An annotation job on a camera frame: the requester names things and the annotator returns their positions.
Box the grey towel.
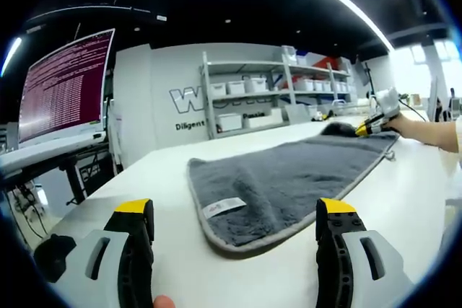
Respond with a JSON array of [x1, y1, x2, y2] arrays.
[[186, 122, 401, 255]]

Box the person's right hand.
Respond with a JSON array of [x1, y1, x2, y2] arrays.
[[384, 112, 414, 138]]

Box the person's left hand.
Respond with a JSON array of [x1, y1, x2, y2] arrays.
[[152, 294, 177, 308]]

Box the black object on table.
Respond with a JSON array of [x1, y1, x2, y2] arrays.
[[34, 234, 77, 283]]

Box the black computer case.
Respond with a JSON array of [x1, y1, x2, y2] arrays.
[[77, 158, 113, 194]]

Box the white standing desk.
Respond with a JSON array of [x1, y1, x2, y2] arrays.
[[0, 131, 110, 206]]

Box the row of white storage boxes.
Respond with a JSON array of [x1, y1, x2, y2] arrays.
[[209, 46, 354, 133]]

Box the grey metal shelf rack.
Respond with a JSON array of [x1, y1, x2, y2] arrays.
[[199, 46, 357, 140]]

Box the monitor with pink screen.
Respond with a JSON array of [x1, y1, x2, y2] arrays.
[[17, 27, 116, 146]]

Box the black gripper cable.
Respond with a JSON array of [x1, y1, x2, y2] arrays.
[[398, 96, 431, 122]]

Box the black cable bundle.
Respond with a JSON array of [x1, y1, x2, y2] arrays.
[[6, 185, 48, 237]]

